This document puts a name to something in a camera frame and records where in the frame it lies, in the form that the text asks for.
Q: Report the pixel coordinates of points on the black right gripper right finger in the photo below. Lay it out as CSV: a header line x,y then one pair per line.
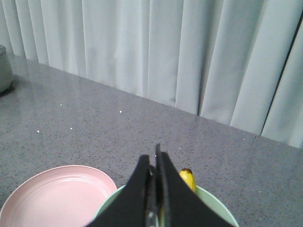
x,y
181,206

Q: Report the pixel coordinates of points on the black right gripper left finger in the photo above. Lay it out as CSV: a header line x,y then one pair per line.
x,y
135,205

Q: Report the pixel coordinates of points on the yellow banana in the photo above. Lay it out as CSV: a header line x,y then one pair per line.
x,y
188,177

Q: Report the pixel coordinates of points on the pink plate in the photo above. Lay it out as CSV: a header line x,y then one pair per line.
x,y
65,196

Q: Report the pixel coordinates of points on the white curtain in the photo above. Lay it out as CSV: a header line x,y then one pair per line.
x,y
237,62

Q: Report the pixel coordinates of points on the grey round appliance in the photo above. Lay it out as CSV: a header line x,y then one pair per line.
x,y
6,75

